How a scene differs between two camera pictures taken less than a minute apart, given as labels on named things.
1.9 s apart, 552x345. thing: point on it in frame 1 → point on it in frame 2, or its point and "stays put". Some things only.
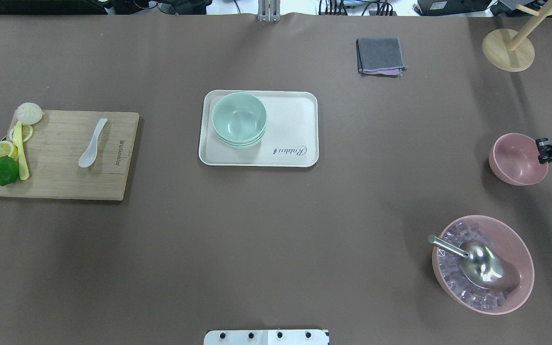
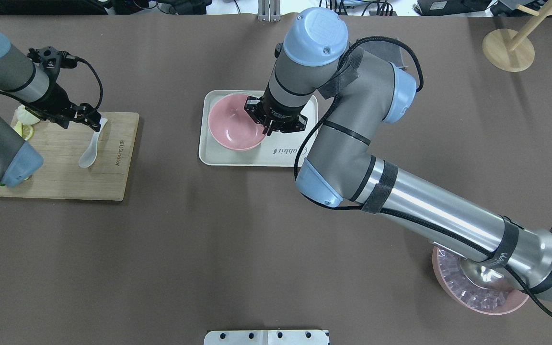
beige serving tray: [291, 138] stays put
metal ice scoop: [482, 265] stays put
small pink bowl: [514, 157] → [231, 127]
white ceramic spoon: [89, 155] stays put
